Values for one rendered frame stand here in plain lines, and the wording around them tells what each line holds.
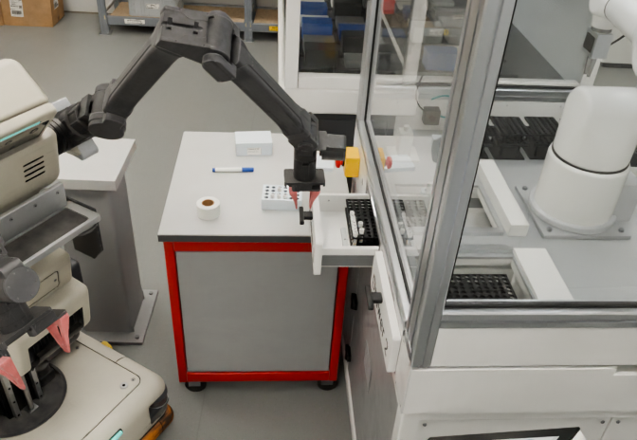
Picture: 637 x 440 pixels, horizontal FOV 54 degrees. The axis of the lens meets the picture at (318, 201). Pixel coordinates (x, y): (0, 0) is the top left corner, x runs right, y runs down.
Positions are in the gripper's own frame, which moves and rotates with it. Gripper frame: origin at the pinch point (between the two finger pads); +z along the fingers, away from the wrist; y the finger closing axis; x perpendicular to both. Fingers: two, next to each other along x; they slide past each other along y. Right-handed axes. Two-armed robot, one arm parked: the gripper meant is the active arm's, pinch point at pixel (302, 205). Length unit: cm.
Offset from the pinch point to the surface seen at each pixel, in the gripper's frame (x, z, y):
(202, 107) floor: 247, 97, -50
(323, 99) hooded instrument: 82, 10, 13
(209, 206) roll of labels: 21.4, 15.5, -26.2
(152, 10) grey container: 384, 78, -100
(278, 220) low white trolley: 19.5, 19.7, -5.9
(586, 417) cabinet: -53, 19, 59
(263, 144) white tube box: 58, 15, -10
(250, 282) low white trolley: 14.1, 39.6, -14.5
